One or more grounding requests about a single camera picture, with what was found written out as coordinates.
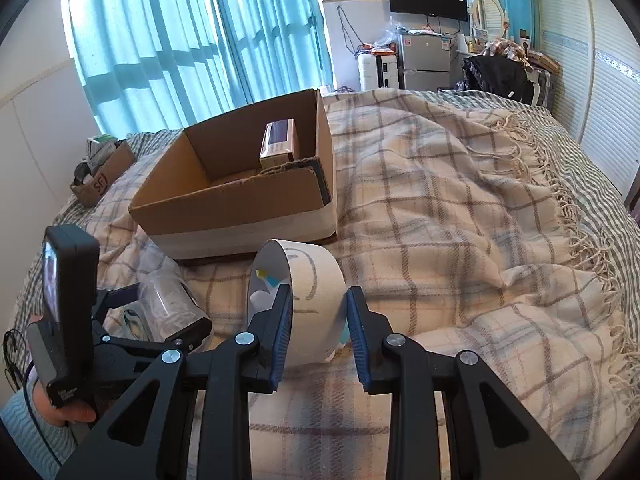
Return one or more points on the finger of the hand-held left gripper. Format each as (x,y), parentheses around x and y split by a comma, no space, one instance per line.
(192,334)
(122,297)

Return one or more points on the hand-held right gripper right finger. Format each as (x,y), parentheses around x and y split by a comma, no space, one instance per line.
(356,340)

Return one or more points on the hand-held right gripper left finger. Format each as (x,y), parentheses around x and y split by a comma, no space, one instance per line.
(281,340)

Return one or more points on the clear plastic bag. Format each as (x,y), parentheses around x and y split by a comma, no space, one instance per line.
(167,300)

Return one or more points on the white paper cup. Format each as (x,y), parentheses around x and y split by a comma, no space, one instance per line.
(312,285)

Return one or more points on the large cardboard box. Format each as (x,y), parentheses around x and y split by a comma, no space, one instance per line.
(240,220)

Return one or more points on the person's left forearm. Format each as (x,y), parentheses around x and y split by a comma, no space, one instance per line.
(30,442)

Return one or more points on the person's left hand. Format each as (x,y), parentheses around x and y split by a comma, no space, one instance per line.
(70,414)

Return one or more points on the small brown cardboard box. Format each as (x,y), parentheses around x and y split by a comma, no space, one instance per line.
(102,180)

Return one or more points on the white green small box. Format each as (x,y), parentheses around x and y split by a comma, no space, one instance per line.
(100,146)

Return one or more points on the plaid fringed blanket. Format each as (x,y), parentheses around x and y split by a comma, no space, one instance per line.
(450,210)

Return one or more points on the small white product box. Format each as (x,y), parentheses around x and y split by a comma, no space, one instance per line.
(277,142)

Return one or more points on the white appliance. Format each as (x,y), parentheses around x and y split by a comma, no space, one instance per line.
(387,72)

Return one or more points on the silver fridge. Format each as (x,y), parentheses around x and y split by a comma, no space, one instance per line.
(425,62)

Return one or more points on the striped bed sheet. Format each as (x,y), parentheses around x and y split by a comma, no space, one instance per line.
(595,175)

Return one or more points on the black jacket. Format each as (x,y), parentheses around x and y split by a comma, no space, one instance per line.
(495,77)

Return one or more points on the white sliding wardrobe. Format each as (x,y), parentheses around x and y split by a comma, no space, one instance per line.
(600,100)

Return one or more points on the white oval mirror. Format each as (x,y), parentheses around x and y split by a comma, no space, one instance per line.
(489,12)

